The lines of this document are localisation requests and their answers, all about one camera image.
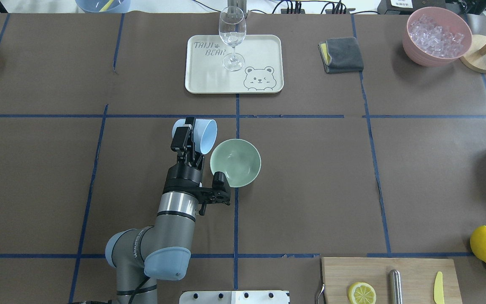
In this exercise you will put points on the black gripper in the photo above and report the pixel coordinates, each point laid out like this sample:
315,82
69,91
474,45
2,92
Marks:
182,178

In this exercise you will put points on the light blue cup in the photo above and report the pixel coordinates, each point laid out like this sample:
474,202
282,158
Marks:
205,133

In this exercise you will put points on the green bowl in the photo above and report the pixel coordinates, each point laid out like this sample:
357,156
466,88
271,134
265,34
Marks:
238,159

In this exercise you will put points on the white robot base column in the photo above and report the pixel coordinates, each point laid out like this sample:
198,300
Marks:
236,297

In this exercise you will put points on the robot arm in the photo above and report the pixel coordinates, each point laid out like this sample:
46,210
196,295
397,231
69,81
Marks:
161,251

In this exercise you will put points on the blue bowl with fork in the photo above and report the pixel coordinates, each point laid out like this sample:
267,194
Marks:
104,6

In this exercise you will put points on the pink bowl of ice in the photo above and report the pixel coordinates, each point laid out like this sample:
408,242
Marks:
435,36

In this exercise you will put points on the cream bear tray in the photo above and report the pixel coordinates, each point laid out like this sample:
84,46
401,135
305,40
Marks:
263,72

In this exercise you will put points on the clear wine glass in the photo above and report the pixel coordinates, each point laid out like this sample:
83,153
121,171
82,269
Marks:
232,31

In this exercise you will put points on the grey folded cloth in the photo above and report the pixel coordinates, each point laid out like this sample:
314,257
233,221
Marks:
341,55

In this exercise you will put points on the wooden cutting board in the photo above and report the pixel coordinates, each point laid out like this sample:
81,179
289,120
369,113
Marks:
417,278

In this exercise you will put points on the lemon half slice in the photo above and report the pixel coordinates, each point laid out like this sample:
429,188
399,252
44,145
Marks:
361,293

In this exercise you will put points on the yellow plastic knife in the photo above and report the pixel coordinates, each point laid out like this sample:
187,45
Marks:
438,291

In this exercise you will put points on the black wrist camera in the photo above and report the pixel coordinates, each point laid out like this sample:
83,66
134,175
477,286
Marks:
218,193

